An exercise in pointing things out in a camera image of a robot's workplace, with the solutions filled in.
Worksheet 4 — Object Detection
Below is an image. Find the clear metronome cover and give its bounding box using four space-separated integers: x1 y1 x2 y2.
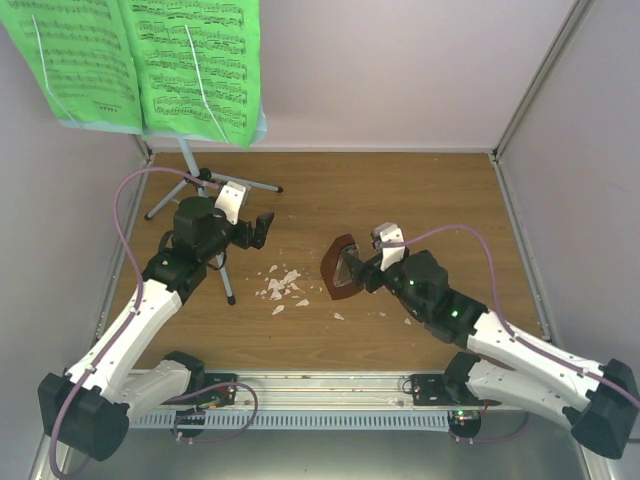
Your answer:
332 243 359 288

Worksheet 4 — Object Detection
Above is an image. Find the wooden metronome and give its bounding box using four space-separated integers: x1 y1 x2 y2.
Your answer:
320 234 363 301

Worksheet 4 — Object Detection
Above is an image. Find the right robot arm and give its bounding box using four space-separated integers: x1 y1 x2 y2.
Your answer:
341 248 639 460

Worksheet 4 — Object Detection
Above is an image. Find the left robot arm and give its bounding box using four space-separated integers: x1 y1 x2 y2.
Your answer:
38 196 274 461

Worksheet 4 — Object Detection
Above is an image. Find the light blue music stand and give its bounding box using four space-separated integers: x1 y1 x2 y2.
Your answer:
143 137 285 307

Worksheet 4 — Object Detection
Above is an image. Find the right green sheet music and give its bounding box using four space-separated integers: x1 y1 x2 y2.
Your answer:
118 0 262 148

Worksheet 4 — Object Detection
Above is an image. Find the green sheet music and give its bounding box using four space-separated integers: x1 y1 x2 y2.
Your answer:
1 1 143 135
118 0 262 148

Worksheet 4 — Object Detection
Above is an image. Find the left green sheet music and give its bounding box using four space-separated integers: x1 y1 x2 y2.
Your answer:
1 1 143 135

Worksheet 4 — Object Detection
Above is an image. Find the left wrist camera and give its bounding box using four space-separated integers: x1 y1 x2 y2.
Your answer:
214 181 249 225

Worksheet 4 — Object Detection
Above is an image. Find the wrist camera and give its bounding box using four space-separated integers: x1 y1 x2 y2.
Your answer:
214 181 249 225
371 222 406 272

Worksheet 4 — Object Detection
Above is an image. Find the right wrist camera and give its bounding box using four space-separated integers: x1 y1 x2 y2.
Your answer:
371 222 406 272

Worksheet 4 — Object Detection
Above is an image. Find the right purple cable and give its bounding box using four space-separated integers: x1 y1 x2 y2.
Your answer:
382 224 640 401

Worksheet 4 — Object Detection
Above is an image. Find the grey slotted cable duct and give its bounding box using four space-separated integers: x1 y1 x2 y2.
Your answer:
127 409 451 432

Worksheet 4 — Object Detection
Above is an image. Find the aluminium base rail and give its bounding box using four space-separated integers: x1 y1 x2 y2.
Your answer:
54 367 596 412

